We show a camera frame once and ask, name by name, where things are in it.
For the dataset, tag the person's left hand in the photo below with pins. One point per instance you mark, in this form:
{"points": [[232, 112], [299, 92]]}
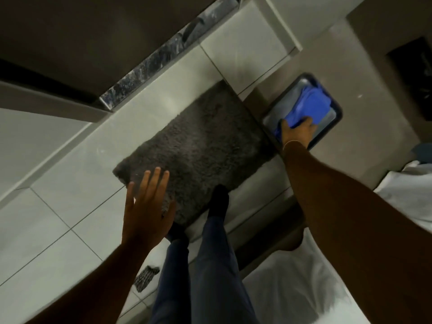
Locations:
{"points": [[143, 219]]}

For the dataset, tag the black wall panel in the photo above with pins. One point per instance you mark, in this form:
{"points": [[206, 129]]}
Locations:
{"points": [[413, 77]]}

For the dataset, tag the person's right hand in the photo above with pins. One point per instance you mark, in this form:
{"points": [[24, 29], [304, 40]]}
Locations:
{"points": [[297, 133]]}

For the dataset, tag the marble threshold strip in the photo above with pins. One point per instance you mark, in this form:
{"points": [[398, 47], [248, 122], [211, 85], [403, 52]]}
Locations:
{"points": [[158, 64]]}

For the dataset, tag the person's right forearm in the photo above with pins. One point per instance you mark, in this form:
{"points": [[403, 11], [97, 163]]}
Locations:
{"points": [[351, 226]]}

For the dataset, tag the person's left middle finger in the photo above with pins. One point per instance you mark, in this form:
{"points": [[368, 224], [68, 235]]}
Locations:
{"points": [[154, 185]]}

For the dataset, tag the person's left forearm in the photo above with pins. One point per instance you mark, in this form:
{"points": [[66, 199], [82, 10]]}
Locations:
{"points": [[98, 290]]}

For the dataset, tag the dark blue trousers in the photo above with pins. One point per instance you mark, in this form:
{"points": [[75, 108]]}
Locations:
{"points": [[206, 280]]}

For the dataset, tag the checked grey cloth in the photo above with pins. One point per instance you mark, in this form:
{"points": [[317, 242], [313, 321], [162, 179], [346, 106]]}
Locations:
{"points": [[145, 278]]}

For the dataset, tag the black sock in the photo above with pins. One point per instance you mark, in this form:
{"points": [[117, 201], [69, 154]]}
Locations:
{"points": [[175, 232], [218, 200]]}

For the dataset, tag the grey shaggy bath mat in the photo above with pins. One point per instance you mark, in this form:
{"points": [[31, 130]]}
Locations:
{"points": [[202, 148]]}

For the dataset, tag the white bed sheet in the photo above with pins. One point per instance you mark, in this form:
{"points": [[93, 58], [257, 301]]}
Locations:
{"points": [[293, 290]]}

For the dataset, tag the person's left thumb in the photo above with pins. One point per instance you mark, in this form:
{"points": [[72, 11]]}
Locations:
{"points": [[171, 213]]}

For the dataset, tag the grey-blue pillow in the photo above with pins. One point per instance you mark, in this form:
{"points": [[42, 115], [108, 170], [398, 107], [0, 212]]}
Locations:
{"points": [[423, 153]]}

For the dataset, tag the person's left little finger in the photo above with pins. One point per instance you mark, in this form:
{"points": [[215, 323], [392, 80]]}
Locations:
{"points": [[130, 197]]}

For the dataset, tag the dark brown bed frame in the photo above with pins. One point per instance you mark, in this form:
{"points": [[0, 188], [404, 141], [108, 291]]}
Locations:
{"points": [[270, 232]]}

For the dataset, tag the dark rimmed grey tray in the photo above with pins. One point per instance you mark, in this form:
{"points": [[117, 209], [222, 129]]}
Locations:
{"points": [[329, 123]]}

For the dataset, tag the person's right thumb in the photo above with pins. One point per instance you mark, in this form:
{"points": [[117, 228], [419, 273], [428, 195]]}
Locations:
{"points": [[284, 126]]}

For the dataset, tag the blue cloth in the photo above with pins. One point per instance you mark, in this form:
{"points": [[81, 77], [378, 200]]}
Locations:
{"points": [[310, 104]]}

